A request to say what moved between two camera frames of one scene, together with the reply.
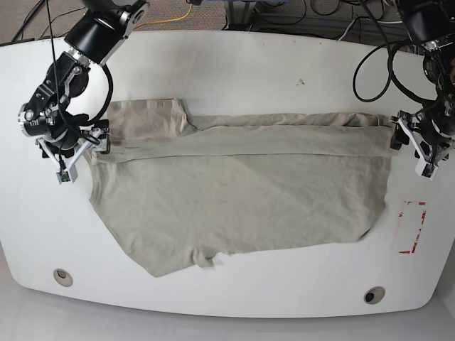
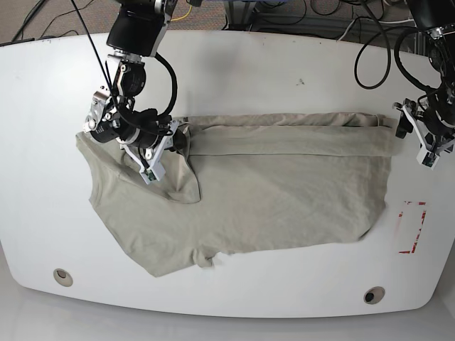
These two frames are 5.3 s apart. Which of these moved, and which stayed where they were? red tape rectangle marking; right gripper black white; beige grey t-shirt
Moved: right gripper black white
Stayed: beige grey t-shirt; red tape rectangle marking
